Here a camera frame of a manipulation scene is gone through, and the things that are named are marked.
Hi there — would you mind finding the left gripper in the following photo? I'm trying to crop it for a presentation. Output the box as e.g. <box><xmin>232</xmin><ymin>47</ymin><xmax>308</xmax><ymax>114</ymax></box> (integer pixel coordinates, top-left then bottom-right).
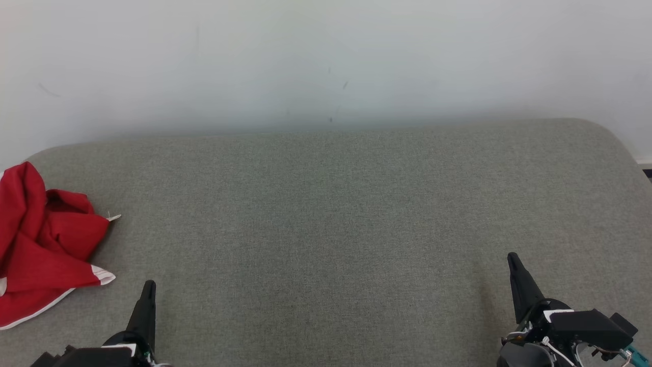
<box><xmin>102</xmin><ymin>280</ymin><xmax>171</xmax><ymax>367</ymax></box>

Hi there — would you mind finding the thin white cable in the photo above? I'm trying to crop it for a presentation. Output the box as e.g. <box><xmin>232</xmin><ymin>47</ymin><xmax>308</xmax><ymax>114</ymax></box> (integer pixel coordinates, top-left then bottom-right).
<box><xmin>540</xmin><ymin>336</ymin><xmax>579</xmax><ymax>367</ymax></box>

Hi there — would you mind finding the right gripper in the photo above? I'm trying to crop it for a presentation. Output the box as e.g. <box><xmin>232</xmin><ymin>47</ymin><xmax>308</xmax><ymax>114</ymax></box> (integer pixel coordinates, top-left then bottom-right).
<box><xmin>498</xmin><ymin>252</ymin><xmax>579</xmax><ymax>367</ymax></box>

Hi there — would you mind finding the grey fabric sofa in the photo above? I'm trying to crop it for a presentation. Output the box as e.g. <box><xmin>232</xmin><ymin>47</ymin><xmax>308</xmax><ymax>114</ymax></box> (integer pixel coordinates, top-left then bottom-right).
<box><xmin>0</xmin><ymin>118</ymin><xmax>652</xmax><ymax>367</ymax></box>

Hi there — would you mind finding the red shorts white stripe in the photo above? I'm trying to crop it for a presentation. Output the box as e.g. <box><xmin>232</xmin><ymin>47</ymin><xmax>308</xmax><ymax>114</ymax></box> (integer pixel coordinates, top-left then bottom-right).
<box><xmin>0</xmin><ymin>162</ymin><xmax>122</xmax><ymax>330</ymax></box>

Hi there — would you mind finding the teal cable connector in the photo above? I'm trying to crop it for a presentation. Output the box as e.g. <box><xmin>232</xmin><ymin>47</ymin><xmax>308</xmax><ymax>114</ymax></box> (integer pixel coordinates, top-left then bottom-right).
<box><xmin>622</xmin><ymin>346</ymin><xmax>650</xmax><ymax>365</ymax></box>

